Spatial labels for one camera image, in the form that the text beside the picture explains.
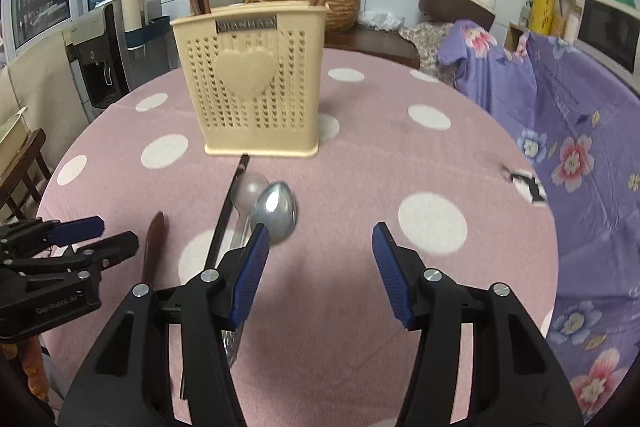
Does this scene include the beige cover cloth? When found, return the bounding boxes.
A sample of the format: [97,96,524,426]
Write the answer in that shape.
[0,29,87,188]

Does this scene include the grey water dispenser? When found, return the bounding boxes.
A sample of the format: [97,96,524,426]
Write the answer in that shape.
[67,0,146,110]

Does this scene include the cream pot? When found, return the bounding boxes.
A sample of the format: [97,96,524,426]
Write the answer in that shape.
[0,107,29,160]

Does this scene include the dark wooden chair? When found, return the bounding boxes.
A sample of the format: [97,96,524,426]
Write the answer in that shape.
[0,129,54,219]

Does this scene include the glass jar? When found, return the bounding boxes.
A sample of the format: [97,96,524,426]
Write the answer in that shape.
[550,0,582,40]

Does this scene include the pink polka dot tablecloth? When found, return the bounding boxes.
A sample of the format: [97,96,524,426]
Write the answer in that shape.
[36,47,560,427]

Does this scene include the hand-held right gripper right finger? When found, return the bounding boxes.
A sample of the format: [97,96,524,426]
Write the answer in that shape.
[371,221,586,427]

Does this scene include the beige perforated utensil holder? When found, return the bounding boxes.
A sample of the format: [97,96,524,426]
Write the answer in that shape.
[170,3,331,160]

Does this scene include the white plastic bag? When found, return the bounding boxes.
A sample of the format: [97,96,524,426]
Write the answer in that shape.
[357,9,404,30]

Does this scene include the purple floral cloth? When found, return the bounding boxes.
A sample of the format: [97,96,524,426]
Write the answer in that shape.
[437,19,640,423]

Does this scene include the paper cup dispenser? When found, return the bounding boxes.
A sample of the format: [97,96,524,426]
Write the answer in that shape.
[121,0,174,58]

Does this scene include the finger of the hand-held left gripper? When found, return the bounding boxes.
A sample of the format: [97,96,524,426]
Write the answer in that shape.
[0,216,106,254]
[0,231,140,279]

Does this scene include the dark wooden counter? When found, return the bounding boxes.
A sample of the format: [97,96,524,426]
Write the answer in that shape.
[324,27,422,68]

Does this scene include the white microwave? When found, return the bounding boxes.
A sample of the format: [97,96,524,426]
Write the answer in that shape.
[575,0,640,84]

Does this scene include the large metal spoon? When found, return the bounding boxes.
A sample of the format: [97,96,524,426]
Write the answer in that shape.
[222,180,298,369]

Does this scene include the woven basket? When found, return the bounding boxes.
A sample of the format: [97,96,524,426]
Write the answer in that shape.
[250,0,361,34]

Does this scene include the brown wooden spoon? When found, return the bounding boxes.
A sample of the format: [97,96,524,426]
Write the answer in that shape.
[141,212,166,286]

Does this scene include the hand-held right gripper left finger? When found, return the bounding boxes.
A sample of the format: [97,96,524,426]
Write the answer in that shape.
[57,222,271,427]

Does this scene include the small floral cloth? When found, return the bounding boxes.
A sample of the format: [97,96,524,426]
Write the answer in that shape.
[399,21,459,74]

